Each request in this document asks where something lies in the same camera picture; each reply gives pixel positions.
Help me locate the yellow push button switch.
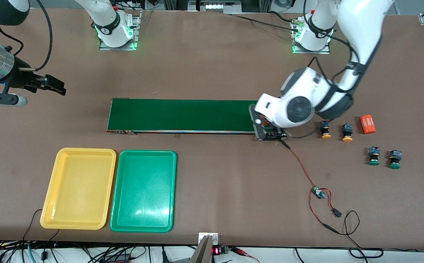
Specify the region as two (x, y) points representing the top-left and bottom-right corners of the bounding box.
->
(342, 123), (354, 142)
(319, 121), (332, 139)

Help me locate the green push button switch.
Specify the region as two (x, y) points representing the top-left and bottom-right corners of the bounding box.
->
(368, 146), (380, 166)
(389, 149), (402, 169)

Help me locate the green conveyor belt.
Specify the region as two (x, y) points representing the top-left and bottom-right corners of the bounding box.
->
(106, 98), (288, 141)

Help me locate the yellow plastic tray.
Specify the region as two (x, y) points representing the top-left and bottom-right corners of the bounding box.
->
(40, 148), (117, 230)

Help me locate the red clip lead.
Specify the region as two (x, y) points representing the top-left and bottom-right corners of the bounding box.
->
(230, 247), (262, 263)

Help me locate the white lit box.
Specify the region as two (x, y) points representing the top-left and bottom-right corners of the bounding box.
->
(197, 0), (242, 14)

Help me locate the green plastic tray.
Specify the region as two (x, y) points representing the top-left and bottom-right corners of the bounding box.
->
(110, 150), (177, 233)

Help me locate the red and black wire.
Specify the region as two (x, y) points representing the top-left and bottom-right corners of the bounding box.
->
(280, 140), (342, 235)

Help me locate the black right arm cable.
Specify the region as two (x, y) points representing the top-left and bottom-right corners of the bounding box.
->
(0, 0), (53, 72)

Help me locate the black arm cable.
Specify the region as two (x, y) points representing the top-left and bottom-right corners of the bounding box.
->
(0, 0), (53, 72)
(287, 7), (366, 139)

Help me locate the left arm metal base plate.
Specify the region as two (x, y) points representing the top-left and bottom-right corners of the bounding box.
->
(292, 18), (331, 54)

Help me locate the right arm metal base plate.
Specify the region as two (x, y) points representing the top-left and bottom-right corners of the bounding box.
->
(100, 10), (142, 51)

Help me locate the black base power cable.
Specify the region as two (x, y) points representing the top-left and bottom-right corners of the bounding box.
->
(230, 10), (302, 33)

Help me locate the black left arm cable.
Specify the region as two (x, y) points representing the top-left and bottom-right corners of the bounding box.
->
(287, 7), (366, 139)

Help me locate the thin black looped cable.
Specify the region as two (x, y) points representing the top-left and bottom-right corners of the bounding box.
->
(338, 210), (384, 259)

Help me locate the grey metal camera mount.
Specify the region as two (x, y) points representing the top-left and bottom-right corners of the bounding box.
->
(190, 233), (219, 263)

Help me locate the thin black table cable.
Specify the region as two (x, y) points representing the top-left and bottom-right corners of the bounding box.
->
(22, 209), (60, 243)

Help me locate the tangled black cable bundle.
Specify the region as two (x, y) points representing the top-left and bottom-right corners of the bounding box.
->
(0, 239), (154, 263)

